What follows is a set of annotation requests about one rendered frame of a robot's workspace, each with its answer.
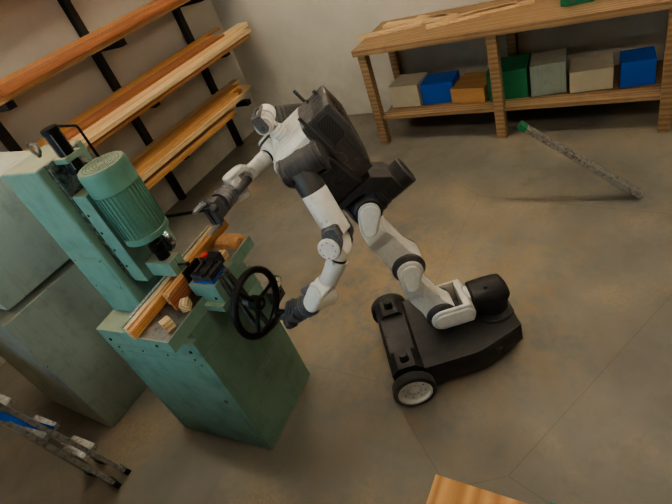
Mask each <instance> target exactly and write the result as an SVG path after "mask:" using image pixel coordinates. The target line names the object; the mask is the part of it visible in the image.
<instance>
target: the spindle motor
mask: <svg viewBox="0 0 672 504"><path fill-rule="evenodd" d="M78 180H79V181H80V182H81V184H82V185H83V187H84V188H85V189H86V191H87V192H88V193H89V195H90V196H91V197H92V199H93V200H94V201H95V203H96V204H97V205H98V207H99V208H100V209H101V211H102V212H103V214H104V215H105V216H106V218H107V219H108V220H109V222H110V223H111V224H112V226H113V227H114V228H115V230H116V231H117V233H118V234H119V235H120V237H121V238H122V239H123V241H124V242H125V244H126V245H127V246H129V247H139V246H143V245H145V244H148V243H150V242H152V241H153V240H155V239H156V238H158V237H159V236H160V235H161V234H163V233H164V231H165V230H166V229H167V227H168V225H169V221H168V219H167V217H166V216H165V215H164V213H163V211H162V210H161V208H160V207H159V205H158V204H157V202H156V201H155V199H154V197H153V196H152V194H151V193H150V191H149V190H148V188H147V187H146V185H145V183H144V182H143V180H142V179H141V177H140V176H139V174H138V172H137V171H136V169H135V168H134V166H133V165H132V163H131V162H130V160H129V158H128V157H127V155H126V154H125V153H123V152H122V151H113V152H109V153H106V154H104V155H101V156H99V157H97V158H95V159H93V160H92V161H90V162H89V163H87V164H86V165H85V166H83V167H82V168H81V169H80V170H79V172H78Z"/></svg>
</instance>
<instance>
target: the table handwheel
mask: <svg viewBox="0 0 672 504"><path fill-rule="evenodd" d="M254 273H262V274H264V275H265V276H266V277H267V278H268V280H269V283H268V284H267V286H266V287H265V289H264V290H263V291H262V293H261V294H260V295H251V296H250V297H249V296H247V295H245V294H243V293H242V292H241V289H242V287H243V285H244V283H245V281H246V280H247V279H248V278H249V277H250V276H251V275H252V274H254ZM270 287H271V288H272V292H273V306H272V311H271V314H270V317H269V320H268V322H267V323H266V325H265V326H264V327H263V328H262V329H261V327H260V311H261V310H263V309H264V307H265V304H266V301H265V298H264V296H265V294H266V293H267V291H268V290H269V289H270ZM239 296H240V297H239ZM239 298H240V299H241V301H242V304H243V306H247V307H249V309H250V310H255V317H256V333H250V332H248V331H247V330H246V329H245V328H244V327H243V325H242V323H241V321H240V317H239V311H238V303H239ZM279 304H280V294H279V287H278V284H277V281H276V278H275V277H274V275H273V274H272V272H271V271H270V270H269V269H267V268H266V267H263V266H252V267H250V268H248V269H246V270H245V271H244V272H243V273H242V274H241V275H240V277H239V278H238V280H237V282H236V284H235V286H234V289H233V292H232V297H231V317H232V321H233V324H234V327H235V329H236V330H237V332H238V333H239V334H240V335H241V336H242V337H243V338H245V339H247V340H258V339H261V338H262V337H264V336H265V335H266V334H267V333H268V332H269V331H270V330H271V328H272V327H273V325H274V323H275V321H276V318H277V315H278V314H276V313H274V309H279Z"/></svg>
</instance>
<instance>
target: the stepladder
mask: <svg viewBox="0 0 672 504"><path fill-rule="evenodd" d="M15 403H16V401H15V400H13V399H12V398H10V397H7V396H5V395H2V394H0V424H1V425H3V426H5V427H6V428H8V429H10V430H12V431H13V432H15V433H17V434H19V435H21V436H22V437H24V438H26V439H28V440H29V441H31V442H33V443H35V444H37V445H38V446H40V447H42V448H44V449H45V450H47V451H49V452H51V453H52V454H54V455H56V456H58V457H60V458H61V459H63V460H65V461H67V462H68V463H70V464H72V465H74V466H76V467H77V468H79V469H81V470H83V471H84V472H85V474H87V475H89V476H94V477H99V478H101V479H103V480H105V481H106V482H108V483H110V484H111V485H112V486H113V487H114V488H116V489H119V488H120V486H121V485H122V484H121V483H120V482H119V481H117V480H116V479H115V478H113V477H112V476H111V477H109V476H107V475H105V474H104V473H102V472H100V471H98V470H97V469H95V468H93V467H92V466H90V465H88V464H86V463H85V462H83V461H81V460H79V459H78V458H80V459H82V460H84V461H87V460H88V458H89V457H90V458H92V459H94V460H95V461H96V462H98V463H102V464H106V465H107V464H108V465H110V466H112V467H114V468H115V469H117V470H119V471H121V472H122V473H124V474H125V475H129V474H130V472H131V470H130V469H129V468H127V467H126V466H124V465H122V464H118V463H116V462H114V461H112V460H110V459H108V458H106V457H105V456H103V455H101V454H99V453H97V452H95V450H96V448H97V447H98V446H97V445H96V444H95V443H93V442H90V441H88V440H85V439H83V438H81V437H78V436H76V435H74V436H73V437H72V438H71V439H70V438H69V437H67V436H65V435H63V434H61V433H59V432H57V431H56V430H57V429H58V428H59V427H60V425H59V424H58V423H56V422H54V421H51V420H49V419H46V418H44V417H41V416H39V415H36V416H35V417H34V418H33V419H32V417H30V416H27V415H25V414H23V413H21V412H19V411H17V410H15V409H14V408H12V406H13V405H14V404H15ZM22 426H25V428H24V427H22ZM50 437H51V438H53V439H55V440H57V441H59V442H61V443H63V444H65V446H64V448H63V449H60V448H59V447H57V446H55V445H54V444H52V443H50V442H48V441H47V440H48V439H49V438H50ZM74 456H75V457H74ZM76 457H77V458H76Z"/></svg>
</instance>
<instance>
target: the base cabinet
mask: <svg viewBox="0 0 672 504"><path fill-rule="evenodd" d="M238 311H239V317H240V321H241V323H242V325H243V327H244V328H245V329H246V330H247V331H248V332H250V333H256V329H255V327H254V326H253V325H252V324H251V322H250V321H249V320H248V318H247V317H246V316H245V315H244V313H243V312H242V311H241V309H240V308H239V307H238ZM108 343H109V344H110V345H111V346H112V347H113V349H114V350H115V351H116V352H117V353H118V354H119V355H120V356H121V357H122V358H123V359H124V361H125V362H126V363H127V364H128V365H129V366H130V367H131V368H132V369H133V370H134V372H135V373H136V374H137V375H138V376H139V377H140V378H141V379H142V380H143V381H144V383H145V384H146V385H147V386H148V387H149V388H150V389H151V390H152V391H153V392H154V394H155V395H156V396H157V397H158V398H159V399H160V400H161V401H162V402H163V403H164V405H165V406H166V407H167V408H168V409H169V410H170V411H171V412H172V413H173V414H174V416H175V417H176V418H177V419H178V420H179V421H180V422H181V423H182V424H183V425H184V427H187V428H191V429H194V430H198V431H202V432H206V433H210V434H213V435H217V436H221V437H225V438H228V439H232V440H236V441H240V442H244V443H247V444H251V445H255V446H259V447H262V448H266V449H270V450H273V449H274V447H275V445H276V443H277V441H278V439H279V437H280V435H281V433H282V431H283V429H284V426H285V424H286V422H287V420H288V418H289V416H290V414H291V412H292V410H293V408H294V406H295V404H296V402H297V400H298V398H299V396H300V394H301V392H302V390H303V387H304V385H305V383H306V381H307V379H308V377H309V375H310V373H309V371H308V370H307V368H306V366H305V364H304V362H303V361H302V359H301V357H300V355H299V353H298V352H297V350H296V348H295V346H294V344H293V343H292V341H291V339H290V337H289V335H288V334H287V332H286V330H285V328H284V327H283V325H282V323H281V321H280V319H279V323H278V324H277V325H276V326H275V327H274V328H273V329H272V330H271V331H270V332H269V333H268V334H267V335H266V336H264V337H262V338H261V339H258V340H247V339H245V338H243V337H242V336H241V335H240V334H239V333H238V332H237V330H236V329H235V327H234V324H233V321H232V317H231V318H230V320H229V321H228V323H227V324H226V326H225V327H224V329H223V330H222V332H221V333H220V335H219V336H218V338H217V339H216V341H215V342H214V344H213V345H212V347H211V348H210V350H209V351H208V352H207V354H206V355H205V357H204V358H201V357H195V356H189V355H183V354H177V353H171V352H166V351H160V350H154V349H148V348H142V347H136V346H130V345H124V344H118V343H112V342H108Z"/></svg>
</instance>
